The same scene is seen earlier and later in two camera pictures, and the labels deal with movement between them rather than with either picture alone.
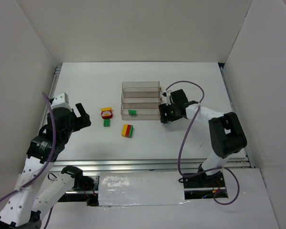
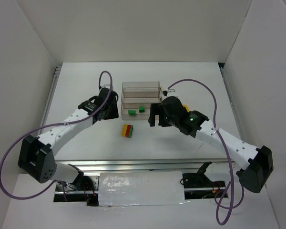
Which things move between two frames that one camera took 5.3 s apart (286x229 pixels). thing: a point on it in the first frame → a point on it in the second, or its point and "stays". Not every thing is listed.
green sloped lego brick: x=132 y=112 stays
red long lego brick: x=127 y=132 stays
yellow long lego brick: x=123 y=130 stays
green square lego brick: x=107 y=122 → x=141 y=109
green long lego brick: x=131 y=130 stays
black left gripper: x=79 y=119 → x=112 y=110
